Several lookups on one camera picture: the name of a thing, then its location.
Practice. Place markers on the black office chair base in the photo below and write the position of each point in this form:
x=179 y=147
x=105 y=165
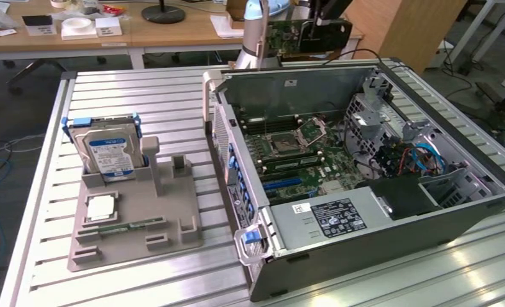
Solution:
x=29 y=68

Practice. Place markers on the low silver disk bay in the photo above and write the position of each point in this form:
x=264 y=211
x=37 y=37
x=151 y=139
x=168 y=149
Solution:
x=456 y=188

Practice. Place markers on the silver chipset heatsink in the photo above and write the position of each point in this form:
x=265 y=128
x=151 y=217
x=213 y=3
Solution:
x=330 y=187

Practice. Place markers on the black RAM slot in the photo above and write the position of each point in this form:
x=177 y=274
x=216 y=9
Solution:
x=271 y=121
x=272 y=129

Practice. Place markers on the flat white box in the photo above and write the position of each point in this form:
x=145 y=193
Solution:
x=79 y=36

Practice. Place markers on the metal socket cover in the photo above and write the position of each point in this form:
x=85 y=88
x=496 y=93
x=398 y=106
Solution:
x=319 y=119

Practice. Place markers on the small beige tape roll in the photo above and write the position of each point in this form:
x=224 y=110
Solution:
x=59 y=3

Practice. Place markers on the wooden cabinet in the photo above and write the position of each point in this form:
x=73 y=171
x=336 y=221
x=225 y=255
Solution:
x=404 y=25

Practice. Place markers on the white paper stack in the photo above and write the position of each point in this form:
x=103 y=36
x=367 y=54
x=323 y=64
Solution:
x=225 y=28

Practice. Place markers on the grey power supply unit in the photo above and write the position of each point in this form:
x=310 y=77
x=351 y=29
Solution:
x=294 y=230

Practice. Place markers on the silver CPU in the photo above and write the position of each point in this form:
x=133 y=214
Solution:
x=101 y=209

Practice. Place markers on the black plastic shroud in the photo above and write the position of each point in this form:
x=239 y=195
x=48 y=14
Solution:
x=400 y=198

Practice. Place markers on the white card with red print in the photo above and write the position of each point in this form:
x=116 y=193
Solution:
x=0 y=33

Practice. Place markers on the green motherboard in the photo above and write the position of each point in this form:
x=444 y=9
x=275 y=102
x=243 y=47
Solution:
x=320 y=166

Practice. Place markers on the hard disk with blue bracket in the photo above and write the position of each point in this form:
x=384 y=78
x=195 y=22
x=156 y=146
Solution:
x=108 y=153

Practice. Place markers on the graphics card with black shroud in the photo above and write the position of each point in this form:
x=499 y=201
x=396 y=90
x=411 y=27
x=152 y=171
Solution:
x=286 y=35

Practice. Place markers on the white box with black top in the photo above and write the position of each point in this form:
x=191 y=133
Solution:
x=37 y=25

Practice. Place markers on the white table leg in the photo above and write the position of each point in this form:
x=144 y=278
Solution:
x=474 y=32

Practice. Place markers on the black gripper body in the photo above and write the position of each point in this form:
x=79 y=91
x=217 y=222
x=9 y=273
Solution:
x=335 y=8

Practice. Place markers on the white tape roll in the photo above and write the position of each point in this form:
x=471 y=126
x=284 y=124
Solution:
x=76 y=24

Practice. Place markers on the green RAM stick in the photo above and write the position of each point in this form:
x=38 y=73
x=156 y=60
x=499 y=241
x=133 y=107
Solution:
x=292 y=162
x=119 y=227

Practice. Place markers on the black round lamp base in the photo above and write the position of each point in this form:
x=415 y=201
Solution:
x=161 y=16

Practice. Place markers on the CPU socket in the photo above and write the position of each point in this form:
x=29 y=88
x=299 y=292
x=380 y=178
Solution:
x=286 y=145

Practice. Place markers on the grey parts rack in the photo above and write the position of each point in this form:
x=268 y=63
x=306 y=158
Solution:
x=140 y=204

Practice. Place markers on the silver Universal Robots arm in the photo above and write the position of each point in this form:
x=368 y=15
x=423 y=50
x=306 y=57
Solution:
x=249 y=41

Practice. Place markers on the blue case latch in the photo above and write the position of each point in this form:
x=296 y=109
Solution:
x=251 y=238

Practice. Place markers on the blue expansion slot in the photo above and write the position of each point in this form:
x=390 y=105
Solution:
x=282 y=183

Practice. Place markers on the blue slot clip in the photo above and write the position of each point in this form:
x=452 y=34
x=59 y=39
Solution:
x=235 y=165
x=247 y=204
x=239 y=180
x=243 y=192

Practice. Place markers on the tall silver disk bay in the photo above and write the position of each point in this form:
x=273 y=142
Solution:
x=371 y=128

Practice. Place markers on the open black PC case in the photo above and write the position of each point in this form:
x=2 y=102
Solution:
x=363 y=256

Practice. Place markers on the white cube box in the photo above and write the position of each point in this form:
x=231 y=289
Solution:
x=108 y=27

